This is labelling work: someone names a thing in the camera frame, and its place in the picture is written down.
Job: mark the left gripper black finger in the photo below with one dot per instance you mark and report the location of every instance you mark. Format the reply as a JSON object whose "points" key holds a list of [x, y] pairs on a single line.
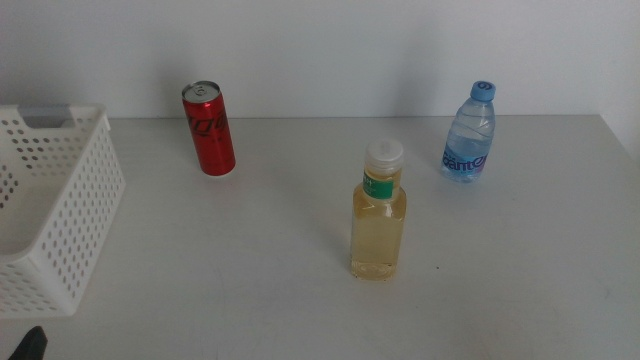
{"points": [[30, 347]]}

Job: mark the red soda can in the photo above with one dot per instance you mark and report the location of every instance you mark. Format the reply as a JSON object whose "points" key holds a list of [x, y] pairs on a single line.
{"points": [[210, 135]]}

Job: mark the yellow tea bottle white cap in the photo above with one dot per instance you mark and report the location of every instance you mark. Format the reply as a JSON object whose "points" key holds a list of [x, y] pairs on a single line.
{"points": [[377, 235]]}

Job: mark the clear water bottle blue cap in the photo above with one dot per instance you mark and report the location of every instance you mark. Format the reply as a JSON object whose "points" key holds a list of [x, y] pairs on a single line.
{"points": [[467, 145]]}

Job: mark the white perforated plastic basket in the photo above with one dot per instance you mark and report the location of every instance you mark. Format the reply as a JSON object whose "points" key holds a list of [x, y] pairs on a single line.
{"points": [[85, 150]]}

